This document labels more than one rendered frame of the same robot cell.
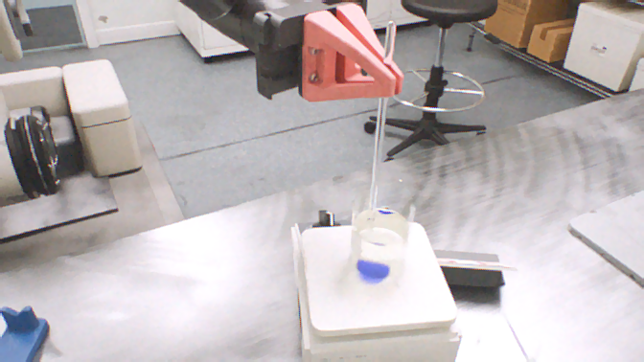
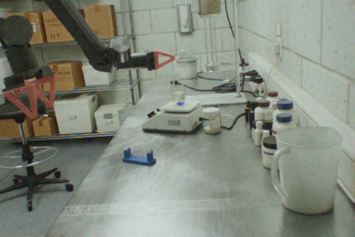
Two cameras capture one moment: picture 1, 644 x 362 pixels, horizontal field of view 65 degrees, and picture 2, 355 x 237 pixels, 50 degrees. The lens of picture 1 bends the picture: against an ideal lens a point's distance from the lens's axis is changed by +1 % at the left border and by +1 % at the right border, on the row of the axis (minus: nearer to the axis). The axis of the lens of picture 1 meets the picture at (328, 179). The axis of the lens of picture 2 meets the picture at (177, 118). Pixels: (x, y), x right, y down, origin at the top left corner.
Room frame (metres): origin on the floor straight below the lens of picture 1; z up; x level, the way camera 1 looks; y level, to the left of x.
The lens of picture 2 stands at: (-0.42, 1.08, 1.16)
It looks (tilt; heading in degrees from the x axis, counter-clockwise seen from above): 16 degrees down; 304
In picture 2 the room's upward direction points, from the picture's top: 5 degrees counter-clockwise
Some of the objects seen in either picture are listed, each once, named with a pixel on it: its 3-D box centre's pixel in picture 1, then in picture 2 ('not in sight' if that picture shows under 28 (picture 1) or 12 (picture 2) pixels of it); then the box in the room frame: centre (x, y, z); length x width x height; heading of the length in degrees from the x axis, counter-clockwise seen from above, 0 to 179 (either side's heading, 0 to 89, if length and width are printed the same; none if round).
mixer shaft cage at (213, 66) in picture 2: not in sight; (211, 42); (0.39, -0.46, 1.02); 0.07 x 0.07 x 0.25
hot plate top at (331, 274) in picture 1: (373, 272); (180, 106); (0.31, -0.04, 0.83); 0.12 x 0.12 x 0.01; 8
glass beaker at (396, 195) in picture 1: (382, 231); (177, 94); (0.32, -0.05, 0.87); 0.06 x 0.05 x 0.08; 145
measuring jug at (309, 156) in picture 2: not in sight; (303, 172); (-0.23, 0.35, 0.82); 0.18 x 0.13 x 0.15; 67
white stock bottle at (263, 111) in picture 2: not in sight; (264, 116); (0.01, -0.08, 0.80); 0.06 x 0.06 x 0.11
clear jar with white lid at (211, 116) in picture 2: not in sight; (211, 120); (0.18, -0.04, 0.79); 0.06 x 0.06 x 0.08
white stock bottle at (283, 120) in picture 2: not in sight; (284, 134); (-0.11, 0.08, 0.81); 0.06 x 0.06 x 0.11
